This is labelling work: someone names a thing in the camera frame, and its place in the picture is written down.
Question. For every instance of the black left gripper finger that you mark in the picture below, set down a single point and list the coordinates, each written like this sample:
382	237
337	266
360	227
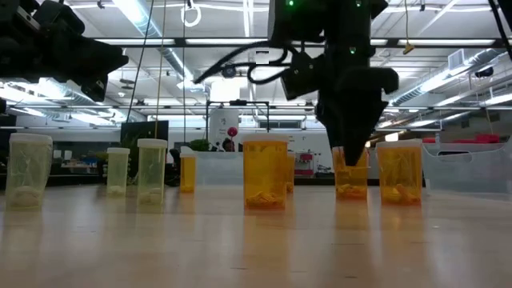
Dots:
108	70
100	56

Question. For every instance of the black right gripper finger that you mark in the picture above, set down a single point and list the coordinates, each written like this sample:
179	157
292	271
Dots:
335	120
356	132

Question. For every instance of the wide orange pill bottle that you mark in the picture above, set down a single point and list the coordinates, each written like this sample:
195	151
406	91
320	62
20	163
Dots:
352	184
265	176
400	176
291	172

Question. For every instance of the slim green pill bottle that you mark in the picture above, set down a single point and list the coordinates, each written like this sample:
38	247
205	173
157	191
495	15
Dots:
118	176
28	180
152	176

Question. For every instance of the slim orange pill bottle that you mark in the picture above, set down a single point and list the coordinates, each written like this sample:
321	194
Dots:
187	176

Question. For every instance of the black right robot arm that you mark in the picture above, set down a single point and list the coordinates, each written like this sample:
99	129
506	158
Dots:
320	20

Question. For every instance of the clear plastic bin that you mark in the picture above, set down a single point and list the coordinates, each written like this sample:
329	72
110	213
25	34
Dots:
468	172
220	168

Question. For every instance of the red and white cart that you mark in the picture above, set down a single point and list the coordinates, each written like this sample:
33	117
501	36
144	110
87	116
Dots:
306	157

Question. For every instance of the black monitor screen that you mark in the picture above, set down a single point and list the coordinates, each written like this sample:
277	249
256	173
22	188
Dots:
144	130

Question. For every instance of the red box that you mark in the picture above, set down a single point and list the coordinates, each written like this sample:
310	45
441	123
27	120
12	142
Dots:
429	140
488	138

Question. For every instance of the pink round ornament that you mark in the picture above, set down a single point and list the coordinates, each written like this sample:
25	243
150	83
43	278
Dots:
232	131

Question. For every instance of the person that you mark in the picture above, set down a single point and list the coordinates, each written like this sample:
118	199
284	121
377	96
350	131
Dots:
228	146

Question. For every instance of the white printed banner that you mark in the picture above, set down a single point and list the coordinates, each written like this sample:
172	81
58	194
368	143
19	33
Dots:
220	124

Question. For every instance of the green leafy potted plant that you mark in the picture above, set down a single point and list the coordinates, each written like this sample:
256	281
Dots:
200	145

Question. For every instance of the black ceiling-hung device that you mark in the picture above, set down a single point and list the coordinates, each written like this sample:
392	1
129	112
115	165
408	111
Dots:
485	72

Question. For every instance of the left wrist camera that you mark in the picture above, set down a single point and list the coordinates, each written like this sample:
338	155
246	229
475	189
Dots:
56	16

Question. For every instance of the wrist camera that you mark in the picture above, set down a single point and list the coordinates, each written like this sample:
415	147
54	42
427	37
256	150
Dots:
56	16
300	78

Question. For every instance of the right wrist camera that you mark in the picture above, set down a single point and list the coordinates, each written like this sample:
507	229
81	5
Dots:
300	78

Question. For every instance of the black aluminium table frame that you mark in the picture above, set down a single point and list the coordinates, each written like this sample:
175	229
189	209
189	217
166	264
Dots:
80	181

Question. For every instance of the black upright bracket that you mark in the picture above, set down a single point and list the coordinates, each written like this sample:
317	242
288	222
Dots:
174	168

